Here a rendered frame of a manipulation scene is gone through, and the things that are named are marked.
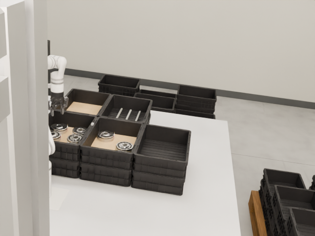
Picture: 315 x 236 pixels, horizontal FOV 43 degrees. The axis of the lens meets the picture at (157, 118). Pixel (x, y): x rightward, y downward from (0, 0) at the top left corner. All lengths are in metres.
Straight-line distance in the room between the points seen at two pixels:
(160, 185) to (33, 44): 2.10
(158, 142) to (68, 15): 3.55
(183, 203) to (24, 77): 2.08
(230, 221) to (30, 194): 2.01
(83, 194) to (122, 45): 3.67
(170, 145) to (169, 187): 0.34
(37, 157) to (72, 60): 5.71
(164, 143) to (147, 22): 3.22
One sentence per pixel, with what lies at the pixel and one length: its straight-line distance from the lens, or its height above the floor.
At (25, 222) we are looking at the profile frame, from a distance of 0.19.
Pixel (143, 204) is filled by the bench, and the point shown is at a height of 0.70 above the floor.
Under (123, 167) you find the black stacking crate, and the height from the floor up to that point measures 0.83.
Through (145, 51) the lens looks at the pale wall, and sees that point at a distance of 5.61.
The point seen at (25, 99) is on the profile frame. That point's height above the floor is 1.96.
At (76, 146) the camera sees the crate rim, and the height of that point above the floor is 0.92.
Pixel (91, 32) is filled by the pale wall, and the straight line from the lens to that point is 5.71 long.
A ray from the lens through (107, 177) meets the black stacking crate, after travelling 2.28.
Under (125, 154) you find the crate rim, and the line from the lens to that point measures 2.16.
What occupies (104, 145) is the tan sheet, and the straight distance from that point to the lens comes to 2.42.
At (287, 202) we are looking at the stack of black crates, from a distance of 3.04.
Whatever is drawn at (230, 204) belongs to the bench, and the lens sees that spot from 2.30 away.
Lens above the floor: 2.03
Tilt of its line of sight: 25 degrees down
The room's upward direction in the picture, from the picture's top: 7 degrees clockwise
